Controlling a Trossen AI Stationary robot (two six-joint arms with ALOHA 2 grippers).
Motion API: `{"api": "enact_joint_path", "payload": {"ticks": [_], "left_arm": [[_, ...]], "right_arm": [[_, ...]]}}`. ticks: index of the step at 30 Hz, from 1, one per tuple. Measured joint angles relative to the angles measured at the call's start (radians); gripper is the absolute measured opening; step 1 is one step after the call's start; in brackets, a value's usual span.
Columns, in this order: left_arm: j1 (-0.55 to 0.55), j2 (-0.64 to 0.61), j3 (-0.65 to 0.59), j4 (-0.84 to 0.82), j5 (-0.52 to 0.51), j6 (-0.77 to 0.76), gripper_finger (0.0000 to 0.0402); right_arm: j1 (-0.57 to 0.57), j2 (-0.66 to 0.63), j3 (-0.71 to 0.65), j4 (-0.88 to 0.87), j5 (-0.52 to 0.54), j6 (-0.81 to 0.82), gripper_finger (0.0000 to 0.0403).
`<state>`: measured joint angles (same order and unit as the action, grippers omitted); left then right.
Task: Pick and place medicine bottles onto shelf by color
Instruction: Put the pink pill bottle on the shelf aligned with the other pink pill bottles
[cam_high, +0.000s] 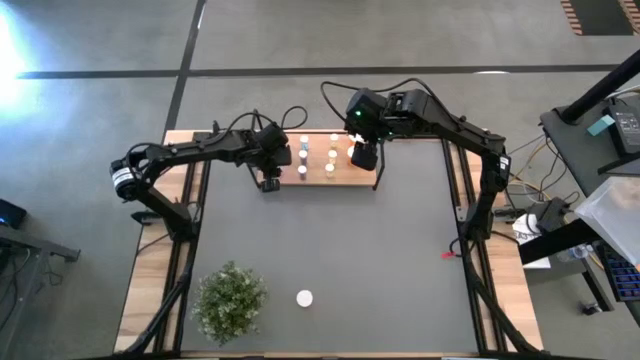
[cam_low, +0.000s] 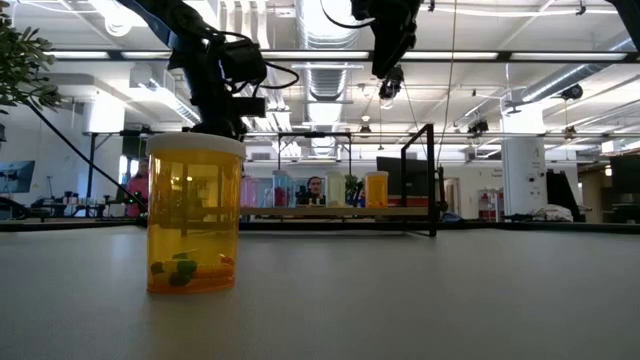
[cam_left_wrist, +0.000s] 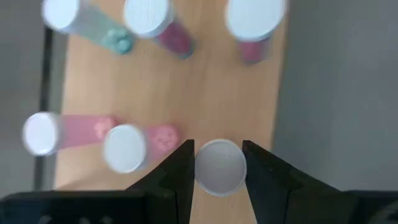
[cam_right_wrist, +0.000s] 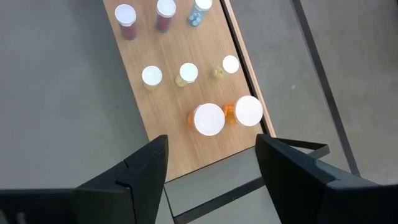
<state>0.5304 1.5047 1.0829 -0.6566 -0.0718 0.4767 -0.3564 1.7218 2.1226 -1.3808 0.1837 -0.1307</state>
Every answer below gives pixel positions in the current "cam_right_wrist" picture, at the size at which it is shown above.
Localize small purple medicine bottle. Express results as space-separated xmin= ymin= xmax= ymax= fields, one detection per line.
xmin=114 ymin=3 xmax=138 ymax=41
xmin=155 ymin=0 xmax=177 ymax=34

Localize large orange medicine bottle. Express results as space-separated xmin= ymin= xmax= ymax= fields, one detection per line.
xmin=186 ymin=103 xmax=226 ymax=137

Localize black metal table frame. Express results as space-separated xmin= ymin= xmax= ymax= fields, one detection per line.
xmin=219 ymin=0 xmax=272 ymax=136

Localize medium orange medicine bottle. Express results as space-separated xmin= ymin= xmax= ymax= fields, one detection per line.
xmin=223 ymin=95 xmax=264 ymax=128

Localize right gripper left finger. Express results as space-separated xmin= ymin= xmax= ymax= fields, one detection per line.
xmin=73 ymin=134 xmax=170 ymax=224

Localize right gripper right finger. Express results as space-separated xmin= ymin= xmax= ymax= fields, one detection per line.
xmin=254 ymin=133 xmax=398 ymax=224

